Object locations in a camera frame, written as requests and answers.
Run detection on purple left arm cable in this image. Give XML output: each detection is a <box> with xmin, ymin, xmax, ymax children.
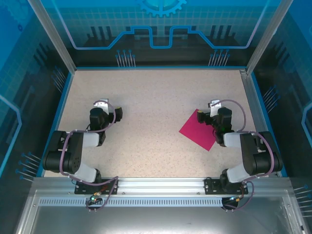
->
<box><xmin>59</xmin><ymin>99</ymin><xmax>119</xmax><ymax>212</ymax></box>

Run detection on aluminium side rail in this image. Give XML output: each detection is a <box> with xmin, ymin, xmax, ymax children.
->
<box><xmin>240</xmin><ymin>69</ymin><xmax>263</xmax><ymax>134</ymax></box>

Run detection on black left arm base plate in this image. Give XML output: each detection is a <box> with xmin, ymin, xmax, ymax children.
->
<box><xmin>74</xmin><ymin>178</ymin><xmax>119</xmax><ymax>195</ymax></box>

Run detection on aluminium frame post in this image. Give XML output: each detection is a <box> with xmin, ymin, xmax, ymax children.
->
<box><xmin>27</xmin><ymin>0</ymin><xmax>77</xmax><ymax>73</ymax></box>
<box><xmin>245</xmin><ymin>0</ymin><xmax>292</xmax><ymax>75</ymax></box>

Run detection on aluminium sheet panel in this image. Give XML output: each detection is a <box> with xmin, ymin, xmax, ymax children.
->
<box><xmin>14</xmin><ymin>190</ymin><xmax>305</xmax><ymax>234</ymax></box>

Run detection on slotted aluminium cable duct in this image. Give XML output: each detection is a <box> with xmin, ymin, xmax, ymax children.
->
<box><xmin>39</xmin><ymin>198</ymin><xmax>225</xmax><ymax>207</ymax></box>

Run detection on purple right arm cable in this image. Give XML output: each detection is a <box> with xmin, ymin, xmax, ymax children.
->
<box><xmin>211</xmin><ymin>99</ymin><xmax>273</xmax><ymax>211</ymax></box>

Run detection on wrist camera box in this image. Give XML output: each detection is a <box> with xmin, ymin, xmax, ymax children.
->
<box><xmin>207</xmin><ymin>99</ymin><xmax>223</xmax><ymax>117</ymax></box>
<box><xmin>94</xmin><ymin>98</ymin><xmax>110</xmax><ymax>110</ymax></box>

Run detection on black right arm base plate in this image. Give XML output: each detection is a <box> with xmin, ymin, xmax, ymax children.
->
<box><xmin>204</xmin><ymin>177</ymin><xmax>249</xmax><ymax>195</ymax></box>

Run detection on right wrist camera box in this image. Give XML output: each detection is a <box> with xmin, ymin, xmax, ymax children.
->
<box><xmin>207</xmin><ymin>99</ymin><xmax>223</xmax><ymax>117</ymax></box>

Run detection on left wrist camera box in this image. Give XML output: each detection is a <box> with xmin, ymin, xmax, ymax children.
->
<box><xmin>94</xmin><ymin>98</ymin><xmax>110</xmax><ymax>110</ymax></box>

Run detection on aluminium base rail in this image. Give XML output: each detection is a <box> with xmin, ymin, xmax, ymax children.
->
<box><xmin>33</xmin><ymin>177</ymin><xmax>293</xmax><ymax>194</ymax></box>

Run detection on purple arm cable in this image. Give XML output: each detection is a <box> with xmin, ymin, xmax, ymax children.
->
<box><xmin>59</xmin><ymin>99</ymin><xmax>119</xmax><ymax>212</ymax></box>
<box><xmin>211</xmin><ymin>99</ymin><xmax>273</xmax><ymax>211</ymax></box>

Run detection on magenta cloth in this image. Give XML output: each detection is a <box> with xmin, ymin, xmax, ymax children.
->
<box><xmin>178</xmin><ymin>108</ymin><xmax>218</xmax><ymax>152</ymax></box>

